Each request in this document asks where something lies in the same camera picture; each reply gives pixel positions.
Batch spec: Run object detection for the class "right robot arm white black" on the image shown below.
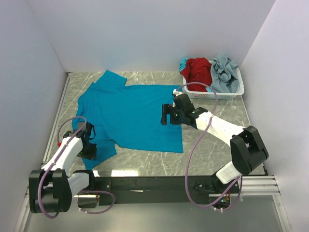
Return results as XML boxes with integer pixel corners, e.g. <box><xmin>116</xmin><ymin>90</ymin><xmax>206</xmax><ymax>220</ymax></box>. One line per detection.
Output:
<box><xmin>161</xmin><ymin>91</ymin><xmax>269</xmax><ymax>188</ymax></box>

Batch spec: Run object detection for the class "white laundry basket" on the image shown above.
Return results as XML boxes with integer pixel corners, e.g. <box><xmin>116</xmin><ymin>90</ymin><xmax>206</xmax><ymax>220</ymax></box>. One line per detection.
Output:
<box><xmin>182</xmin><ymin>68</ymin><xmax>245</xmax><ymax>100</ymax></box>

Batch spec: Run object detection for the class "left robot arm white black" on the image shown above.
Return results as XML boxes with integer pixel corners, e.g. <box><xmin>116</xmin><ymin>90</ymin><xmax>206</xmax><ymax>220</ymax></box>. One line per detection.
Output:
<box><xmin>28</xmin><ymin>122</ymin><xmax>97</xmax><ymax>218</ymax></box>

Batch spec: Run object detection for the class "grey t shirt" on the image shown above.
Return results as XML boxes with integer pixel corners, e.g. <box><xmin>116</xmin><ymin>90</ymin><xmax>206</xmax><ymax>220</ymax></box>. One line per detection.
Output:
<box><xmin>211</xmin><ymin>55</ymin><xmax>239</xmax><ymax>93</ymax></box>

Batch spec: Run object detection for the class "red t shirt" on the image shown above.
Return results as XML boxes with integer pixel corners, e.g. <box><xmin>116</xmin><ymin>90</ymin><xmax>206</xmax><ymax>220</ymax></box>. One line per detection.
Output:
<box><xmin>180</xmin><ymin>58</ymin><xmax>212</xmax><ymax>86</ymax></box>

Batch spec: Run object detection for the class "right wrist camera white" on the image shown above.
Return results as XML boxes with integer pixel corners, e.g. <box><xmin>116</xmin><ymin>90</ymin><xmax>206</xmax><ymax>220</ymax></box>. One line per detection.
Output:
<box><xmin>172</xmin><ymin>89</ymin><xmax>183</xmax><ymax>97</ymax></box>

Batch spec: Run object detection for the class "light blue garment in basket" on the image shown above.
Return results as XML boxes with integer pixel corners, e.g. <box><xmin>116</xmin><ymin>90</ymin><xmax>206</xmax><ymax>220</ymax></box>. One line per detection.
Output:
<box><xmin>179</xmin><ymin>58</ymin><xmax>188</xmax><ymax>72</ymax></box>

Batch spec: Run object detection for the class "aluminium rail frame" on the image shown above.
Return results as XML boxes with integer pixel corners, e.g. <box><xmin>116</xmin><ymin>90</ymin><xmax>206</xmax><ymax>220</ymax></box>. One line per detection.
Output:
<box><xmin>14</xmin><ymin>71</ymin><xmax>290</xmax><ymax>232</ymax></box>

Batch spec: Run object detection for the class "blue t shirt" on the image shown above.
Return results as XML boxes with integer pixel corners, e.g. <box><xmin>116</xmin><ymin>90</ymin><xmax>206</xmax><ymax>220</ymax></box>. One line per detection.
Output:
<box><xmin>72</xmin><ymin>71</ymin><xmax>183</xmax><ymax>170</ymax></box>

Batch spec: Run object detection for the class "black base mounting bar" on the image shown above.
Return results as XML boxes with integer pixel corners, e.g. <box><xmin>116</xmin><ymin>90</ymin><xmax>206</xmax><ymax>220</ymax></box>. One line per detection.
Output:
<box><xmin>76</xmin><ymin>175</ymin><xmax>239</xmax><ymax>209</ymax></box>

